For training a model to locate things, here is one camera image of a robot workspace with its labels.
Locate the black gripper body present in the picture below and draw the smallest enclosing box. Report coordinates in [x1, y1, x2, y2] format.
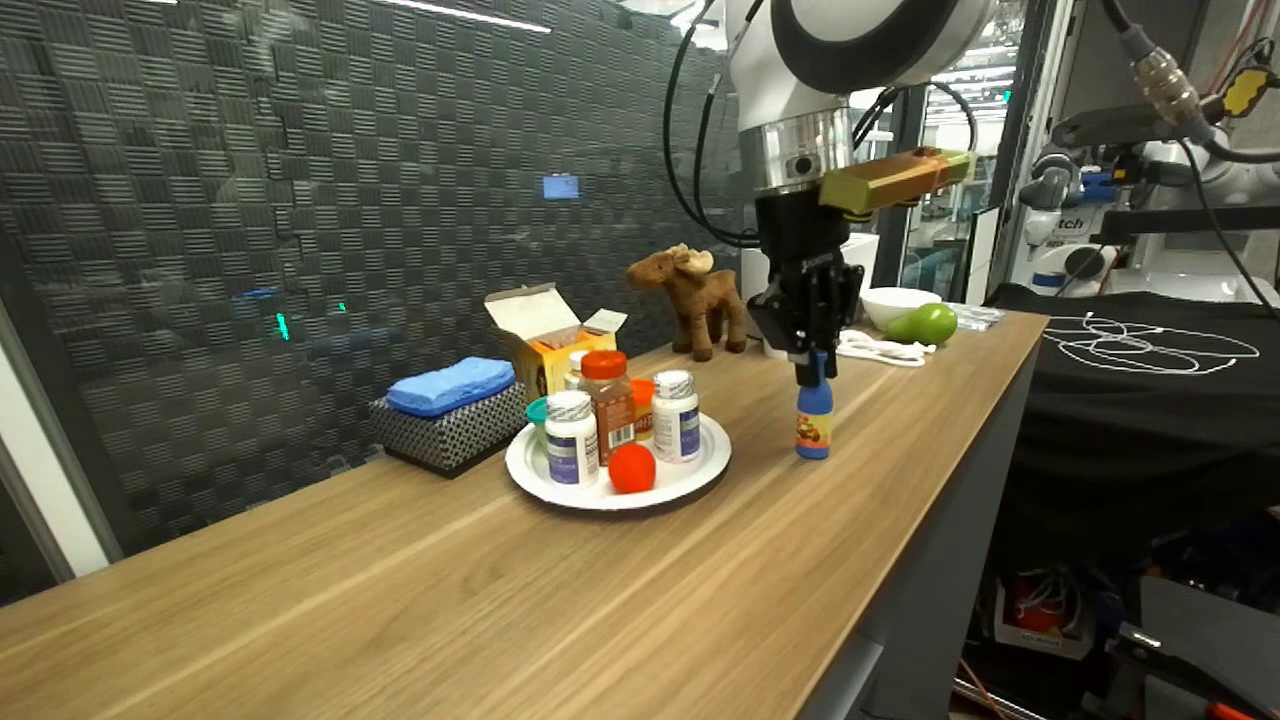
[748, 181, 866, 358]

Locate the blue bowling pin bottle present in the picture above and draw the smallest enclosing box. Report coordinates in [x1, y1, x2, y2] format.
[793, 377, 836, 466]

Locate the plain white pill bottle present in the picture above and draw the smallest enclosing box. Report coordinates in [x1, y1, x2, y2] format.
[647, 367, 707, 470]

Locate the orange lid dough can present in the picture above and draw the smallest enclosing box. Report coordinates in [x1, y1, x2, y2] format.
[628, 377, 658, 435]

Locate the spice jar with red lid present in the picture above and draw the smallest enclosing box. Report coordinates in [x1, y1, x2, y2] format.
[579, 348, 641, 466]

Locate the red toy tomato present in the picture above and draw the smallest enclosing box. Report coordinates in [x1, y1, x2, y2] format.
[602, 440, 658, 495]

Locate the white pill bottle blue label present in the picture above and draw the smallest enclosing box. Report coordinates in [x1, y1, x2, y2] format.
[541, 390, 602, 488]

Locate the white round plate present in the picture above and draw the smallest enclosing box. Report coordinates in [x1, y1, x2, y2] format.
[498, 410, 734, 517]

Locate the white mug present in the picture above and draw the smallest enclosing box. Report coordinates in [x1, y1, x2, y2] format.
[734, 230, 885, 345]

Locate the white bowl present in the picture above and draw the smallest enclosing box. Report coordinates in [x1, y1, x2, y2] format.
[858, 284, 943, 337]

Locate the dark metal pillar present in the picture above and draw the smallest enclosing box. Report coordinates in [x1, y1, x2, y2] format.
[876, 81, 941, 294]

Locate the green fruit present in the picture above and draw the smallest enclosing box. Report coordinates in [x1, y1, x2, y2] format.
[881, 302, 965, 348]

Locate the brown moose plush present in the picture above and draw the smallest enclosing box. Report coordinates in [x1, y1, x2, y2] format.
[625, 239, 767, 364]

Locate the small clear packet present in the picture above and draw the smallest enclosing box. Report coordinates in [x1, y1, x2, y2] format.
[951, 302, 1009, 337]

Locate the open yellow cardboard box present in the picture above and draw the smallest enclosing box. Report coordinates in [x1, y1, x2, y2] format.
[479, 279, 631, 399]

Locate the black table cloth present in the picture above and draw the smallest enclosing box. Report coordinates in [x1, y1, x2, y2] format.
[991, 284, 1280, 455]

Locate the red and white box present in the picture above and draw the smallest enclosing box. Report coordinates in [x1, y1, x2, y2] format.
[991, 573, 1098, 664]

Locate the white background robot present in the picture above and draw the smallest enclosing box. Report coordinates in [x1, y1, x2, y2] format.
[1016, 124, 1280, 305]

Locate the yellow black clamp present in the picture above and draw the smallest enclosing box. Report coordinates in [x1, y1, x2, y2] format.
[1215, 63, 1277, 124]

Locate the white rope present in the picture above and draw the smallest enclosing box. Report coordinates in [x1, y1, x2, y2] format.
[832, 328, 941, 372]

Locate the yellow wrist camera box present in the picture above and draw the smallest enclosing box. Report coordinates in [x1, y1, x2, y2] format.
[814, 146, 977, 219]

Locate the thin white cable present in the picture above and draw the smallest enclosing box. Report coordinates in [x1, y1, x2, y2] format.
[1042, 308, 1263, 382]

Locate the black cable with metal connector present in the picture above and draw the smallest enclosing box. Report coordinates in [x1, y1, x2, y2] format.
[1091, 0, 1280, 170]

